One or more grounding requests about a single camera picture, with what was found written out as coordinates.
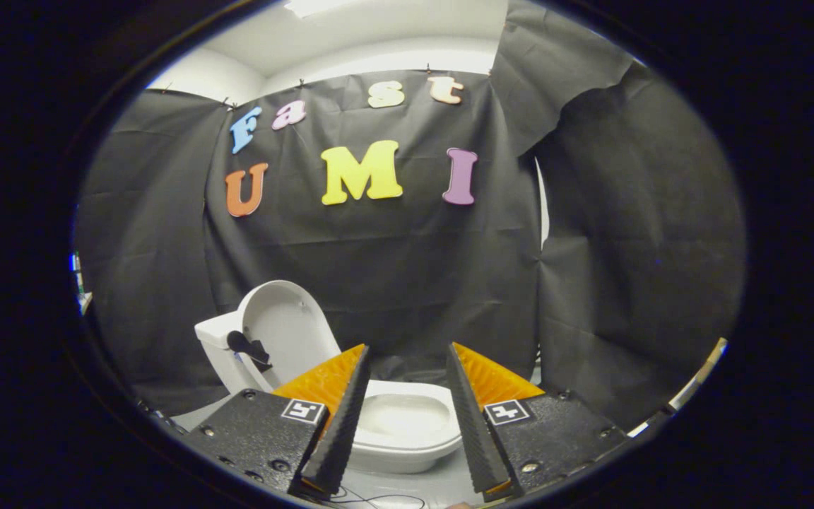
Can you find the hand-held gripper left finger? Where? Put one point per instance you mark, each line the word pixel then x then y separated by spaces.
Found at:
pixel 340 431

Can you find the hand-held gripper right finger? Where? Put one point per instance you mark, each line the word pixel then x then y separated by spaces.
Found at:
pixel 474 431

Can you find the white toilet lid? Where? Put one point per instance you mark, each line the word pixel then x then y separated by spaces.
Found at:
pixel 287 322

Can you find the white toilet bowl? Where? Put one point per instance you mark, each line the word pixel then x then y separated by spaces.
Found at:
pixel 407 417

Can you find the white toilet tank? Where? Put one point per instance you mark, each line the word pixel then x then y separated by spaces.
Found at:
pixel 216 353

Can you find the black backdrop cloth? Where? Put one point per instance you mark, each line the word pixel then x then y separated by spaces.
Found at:
pixel 393 276

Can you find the ceiling light panel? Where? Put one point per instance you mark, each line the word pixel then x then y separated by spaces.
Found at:
pixel 311 7

